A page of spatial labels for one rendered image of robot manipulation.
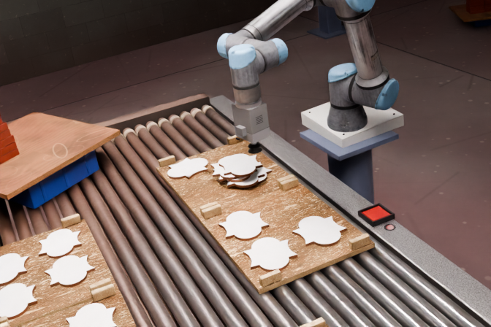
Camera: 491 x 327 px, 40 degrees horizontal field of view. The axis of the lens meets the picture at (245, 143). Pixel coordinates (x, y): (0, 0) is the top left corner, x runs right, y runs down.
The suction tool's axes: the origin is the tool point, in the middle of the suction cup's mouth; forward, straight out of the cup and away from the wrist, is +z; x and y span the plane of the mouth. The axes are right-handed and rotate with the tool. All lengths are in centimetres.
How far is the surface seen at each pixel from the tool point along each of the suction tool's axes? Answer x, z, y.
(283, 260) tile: -15.6, 17.4, 28.0
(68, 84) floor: 105, 112, -434
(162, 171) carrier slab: -9.1, 18.4, -44.2
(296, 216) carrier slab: 2.0, 18.4, 13.3
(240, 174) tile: 2.1, 13.4, -12.7
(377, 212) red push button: 19.4, 19.1, 28.9
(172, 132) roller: 13, 20, -73
